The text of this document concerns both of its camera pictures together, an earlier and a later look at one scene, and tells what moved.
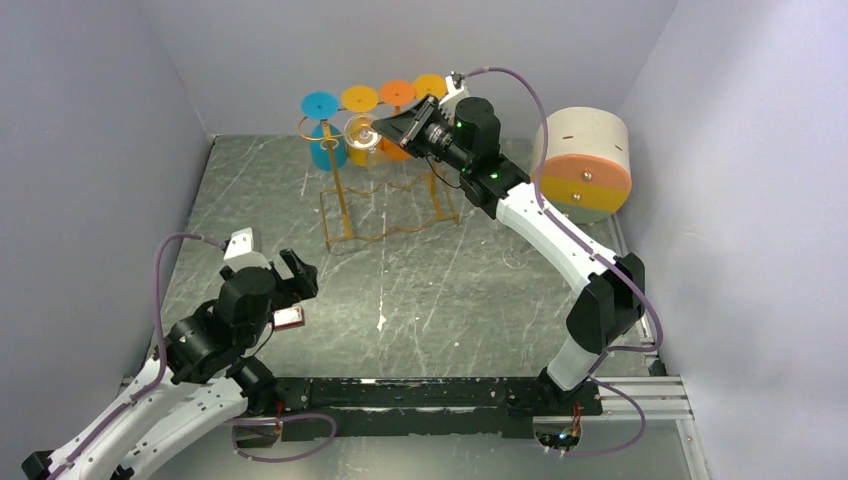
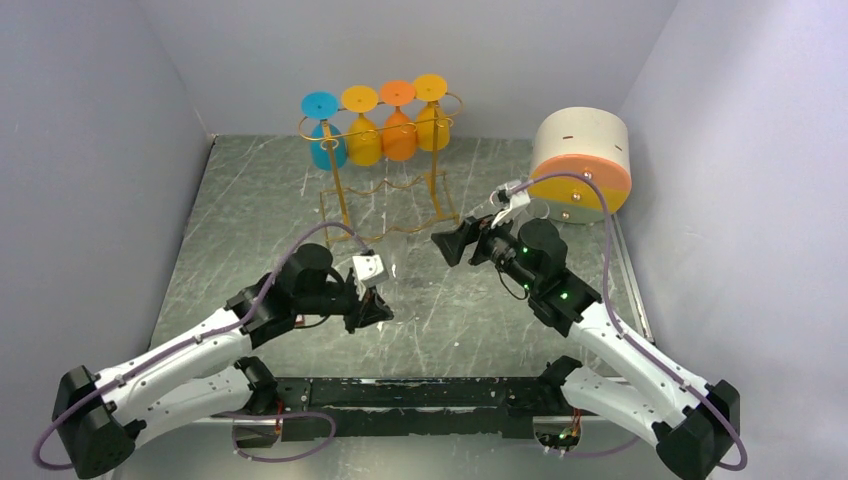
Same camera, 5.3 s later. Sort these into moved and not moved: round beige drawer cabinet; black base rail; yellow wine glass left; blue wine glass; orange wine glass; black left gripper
Moved: black left gripper
Not moved: yellow wine glass left; orange wine glass; blue wine glass; black base rail; round beige drawer cabinet
